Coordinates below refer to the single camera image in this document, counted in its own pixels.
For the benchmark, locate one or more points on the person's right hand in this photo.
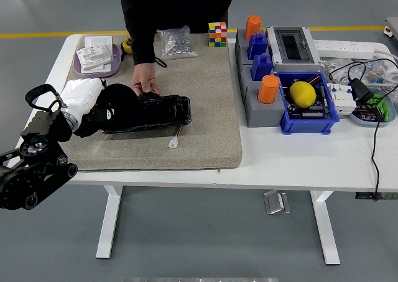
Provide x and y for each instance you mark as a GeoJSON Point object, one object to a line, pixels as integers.
{"type": "Point", "coordinates": [143, 76]}

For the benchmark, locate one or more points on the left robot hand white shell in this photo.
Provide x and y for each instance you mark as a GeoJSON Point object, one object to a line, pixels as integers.
{"type": "Point", "coordinates": [79, 93]}

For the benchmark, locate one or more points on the black rag with red tag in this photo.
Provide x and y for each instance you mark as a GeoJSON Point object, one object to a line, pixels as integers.
{"type": "Point", "coordinates": [119, 95]}

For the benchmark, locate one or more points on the person's right forearm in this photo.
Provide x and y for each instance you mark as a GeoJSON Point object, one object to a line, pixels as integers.
{"type": "Point", "coordinates": [143, 48]}

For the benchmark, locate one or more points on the purple tray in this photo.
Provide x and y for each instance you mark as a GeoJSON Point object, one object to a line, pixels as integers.
{"type": "Point", "coordinates": [115, 61]}

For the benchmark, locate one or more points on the yellow tape measure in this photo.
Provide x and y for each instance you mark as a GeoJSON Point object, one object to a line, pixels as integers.
{"type": "Point", "coordinates": [126, 45]}

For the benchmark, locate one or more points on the white metal block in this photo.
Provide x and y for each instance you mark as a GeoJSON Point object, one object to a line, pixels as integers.
{"type": "Point", "coordinates": [93, 58]}

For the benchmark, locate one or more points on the clear bag of nuts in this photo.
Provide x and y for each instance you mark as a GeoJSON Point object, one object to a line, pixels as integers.
{"type": "Point", "coordinates": [177, 44]}

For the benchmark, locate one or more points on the grey-brown mat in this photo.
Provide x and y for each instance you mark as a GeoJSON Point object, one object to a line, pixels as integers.
{"type": "Point", "coordinates": [202, 107]}

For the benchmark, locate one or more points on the person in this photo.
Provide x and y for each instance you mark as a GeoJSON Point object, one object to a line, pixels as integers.
{"type": "Point", "coordinates": [186, 5]}

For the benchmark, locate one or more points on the colourful puzzle cube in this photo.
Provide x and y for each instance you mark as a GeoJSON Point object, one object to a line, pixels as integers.
{"type": "Point", "coordinates": [217, 34]}

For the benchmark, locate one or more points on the blue plastic block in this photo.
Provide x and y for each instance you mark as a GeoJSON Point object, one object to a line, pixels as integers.
{"type": "Point", "coordinates": [261, 68]}
{"type": "Point", "coordinates": [257, 47]}

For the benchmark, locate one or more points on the orange cylinder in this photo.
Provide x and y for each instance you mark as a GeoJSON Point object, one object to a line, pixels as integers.
{"type": "Point", "coordinates": [268, 89]}
{"type": "Point", "coordinates": [252, 26]}

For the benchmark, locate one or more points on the white table leg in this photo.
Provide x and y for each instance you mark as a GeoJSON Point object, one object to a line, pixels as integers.
{"type": "Point", "coordinates": [326, 232]}
{"type": "Point", "coordinates": [109, 226]}

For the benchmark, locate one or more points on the grey electrical distribution box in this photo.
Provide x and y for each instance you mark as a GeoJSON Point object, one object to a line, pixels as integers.
{"type": "Point", "coordinates": [292, 48]}

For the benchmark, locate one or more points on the yellow lemon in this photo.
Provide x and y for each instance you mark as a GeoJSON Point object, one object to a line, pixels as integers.
{"type": "Point", "coordinates": [302, 93]}

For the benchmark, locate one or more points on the brown cylinder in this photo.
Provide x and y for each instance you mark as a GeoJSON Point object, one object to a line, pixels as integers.
{"type": "Point", "coordinates": [314, 79]}

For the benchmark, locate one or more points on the dark circuit board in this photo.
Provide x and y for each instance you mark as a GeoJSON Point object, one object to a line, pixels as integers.
{"type": "Point", "coordinates": [311, 112]}
{"type": "Point", "coordinates": [367, 114]}

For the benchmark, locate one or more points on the blue plastic bin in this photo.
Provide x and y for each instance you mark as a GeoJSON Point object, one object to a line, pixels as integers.
{"type": "Point", "coordinates": [308, 124]}

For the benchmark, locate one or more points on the white circuit breaker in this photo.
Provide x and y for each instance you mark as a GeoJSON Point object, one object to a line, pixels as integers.
{"type": "Point", "coordinates": [342, 103]}

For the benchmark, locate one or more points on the white power strip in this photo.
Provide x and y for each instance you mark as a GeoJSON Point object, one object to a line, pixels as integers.
{"type": "Point", "coordinates": [342, 47]}

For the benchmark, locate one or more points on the black power adapter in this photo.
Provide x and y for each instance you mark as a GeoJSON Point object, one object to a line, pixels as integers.
{"type": "Point", "coordinates": [360, 89]}

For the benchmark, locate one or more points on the light blue dish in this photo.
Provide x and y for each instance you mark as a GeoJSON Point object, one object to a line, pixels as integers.
{"type": "Point", "coordinates": [363, 122]}

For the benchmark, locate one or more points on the clear bags of small parts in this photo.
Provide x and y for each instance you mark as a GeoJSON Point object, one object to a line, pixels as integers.
{"type": "Point", "coordinates": [373, 68]}

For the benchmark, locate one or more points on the green plastic part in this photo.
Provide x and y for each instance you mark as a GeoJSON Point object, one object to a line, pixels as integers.
{"type": "Point", "coordinates": [384, 107]}

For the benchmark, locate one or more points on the black table control box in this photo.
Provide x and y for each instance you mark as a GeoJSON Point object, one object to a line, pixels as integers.
{"type": "Point", "coordinates": [363, 196]}

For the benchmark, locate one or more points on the metal bracket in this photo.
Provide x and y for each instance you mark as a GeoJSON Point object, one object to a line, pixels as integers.
{"type": "Point", "coordinates": [275, 202]}

